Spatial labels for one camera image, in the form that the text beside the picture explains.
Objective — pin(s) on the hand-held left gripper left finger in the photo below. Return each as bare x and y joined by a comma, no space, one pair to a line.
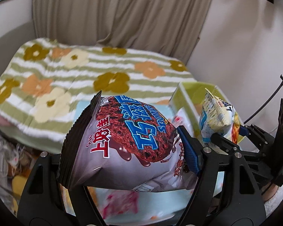
83,201

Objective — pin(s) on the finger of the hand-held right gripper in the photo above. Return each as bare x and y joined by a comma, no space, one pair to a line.
225,143
259,135

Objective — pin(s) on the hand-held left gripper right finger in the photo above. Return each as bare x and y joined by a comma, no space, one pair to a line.
189,150

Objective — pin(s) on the white blue chip bag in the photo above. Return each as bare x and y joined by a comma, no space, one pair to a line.
214,115

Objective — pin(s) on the green storage box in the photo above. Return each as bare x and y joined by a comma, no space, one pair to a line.
191,98

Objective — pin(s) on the chocolate snack bag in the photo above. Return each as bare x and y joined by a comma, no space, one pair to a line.
122,150

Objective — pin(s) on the person's right forearm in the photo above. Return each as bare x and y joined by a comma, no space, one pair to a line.
281,196

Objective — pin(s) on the pink snack packet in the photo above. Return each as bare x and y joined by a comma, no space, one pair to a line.
122,204

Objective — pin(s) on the yellow soft object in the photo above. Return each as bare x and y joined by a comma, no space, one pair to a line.
20,184

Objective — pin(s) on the clear glass object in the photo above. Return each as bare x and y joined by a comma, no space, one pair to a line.
0,144

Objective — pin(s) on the pink bed sheet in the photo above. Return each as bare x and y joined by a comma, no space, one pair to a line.
1,120

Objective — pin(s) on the striped flower blanket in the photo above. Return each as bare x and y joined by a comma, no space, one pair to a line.
85,75

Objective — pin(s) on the beige curtain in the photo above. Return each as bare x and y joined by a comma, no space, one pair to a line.
136,16

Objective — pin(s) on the brown headboard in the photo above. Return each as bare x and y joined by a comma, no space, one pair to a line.
7,42

